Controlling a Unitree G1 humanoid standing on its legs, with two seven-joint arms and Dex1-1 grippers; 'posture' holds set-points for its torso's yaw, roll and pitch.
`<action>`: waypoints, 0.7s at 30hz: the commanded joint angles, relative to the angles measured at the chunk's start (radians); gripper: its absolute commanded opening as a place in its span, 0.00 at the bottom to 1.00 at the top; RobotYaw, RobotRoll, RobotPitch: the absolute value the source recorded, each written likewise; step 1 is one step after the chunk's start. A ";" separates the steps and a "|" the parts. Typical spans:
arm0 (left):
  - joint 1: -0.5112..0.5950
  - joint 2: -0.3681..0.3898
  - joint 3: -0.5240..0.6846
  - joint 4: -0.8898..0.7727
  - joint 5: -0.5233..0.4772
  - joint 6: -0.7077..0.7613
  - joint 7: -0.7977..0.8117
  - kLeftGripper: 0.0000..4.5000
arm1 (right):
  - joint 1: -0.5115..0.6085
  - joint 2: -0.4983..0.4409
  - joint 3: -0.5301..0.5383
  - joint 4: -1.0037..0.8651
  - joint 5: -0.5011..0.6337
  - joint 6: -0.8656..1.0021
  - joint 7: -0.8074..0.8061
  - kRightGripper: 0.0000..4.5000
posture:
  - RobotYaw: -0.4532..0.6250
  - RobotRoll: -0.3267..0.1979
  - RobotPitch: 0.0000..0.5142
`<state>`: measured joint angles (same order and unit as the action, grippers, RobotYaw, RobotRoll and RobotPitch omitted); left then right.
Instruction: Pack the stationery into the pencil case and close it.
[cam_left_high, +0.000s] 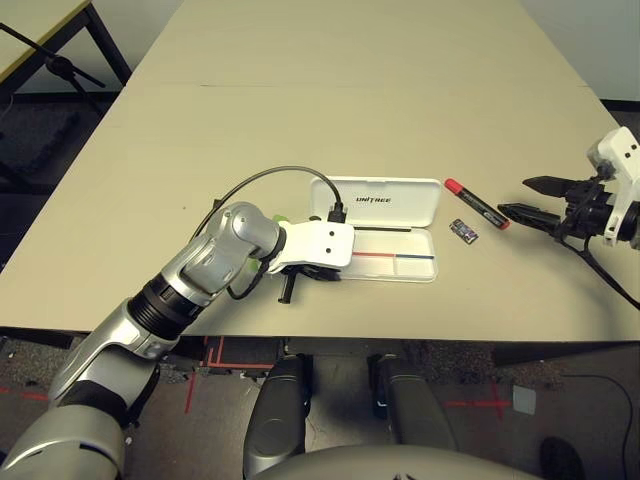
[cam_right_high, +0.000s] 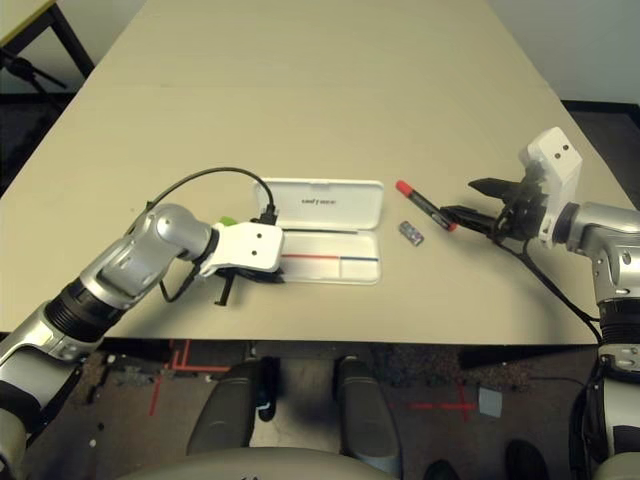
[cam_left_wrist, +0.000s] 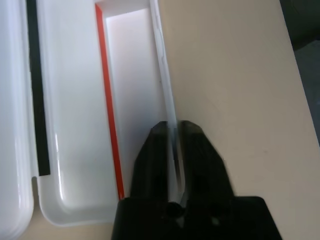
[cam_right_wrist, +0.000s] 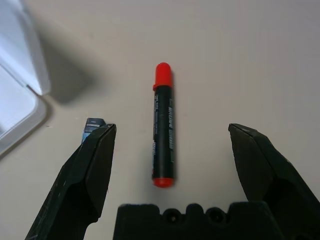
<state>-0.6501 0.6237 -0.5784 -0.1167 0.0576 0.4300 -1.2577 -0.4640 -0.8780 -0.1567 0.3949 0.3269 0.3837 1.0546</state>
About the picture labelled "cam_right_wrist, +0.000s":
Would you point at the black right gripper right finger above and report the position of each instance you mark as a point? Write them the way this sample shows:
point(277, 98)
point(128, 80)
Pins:
point(262, 170)

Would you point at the black marker with red cap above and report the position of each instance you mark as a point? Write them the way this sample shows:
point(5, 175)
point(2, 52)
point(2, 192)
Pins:
point(163, 130)

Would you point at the white plastic pencil case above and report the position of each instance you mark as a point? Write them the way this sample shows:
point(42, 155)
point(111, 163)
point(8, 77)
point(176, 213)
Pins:
point(17, 105)

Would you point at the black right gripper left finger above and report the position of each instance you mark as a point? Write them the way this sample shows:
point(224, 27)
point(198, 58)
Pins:
point(82, 180)

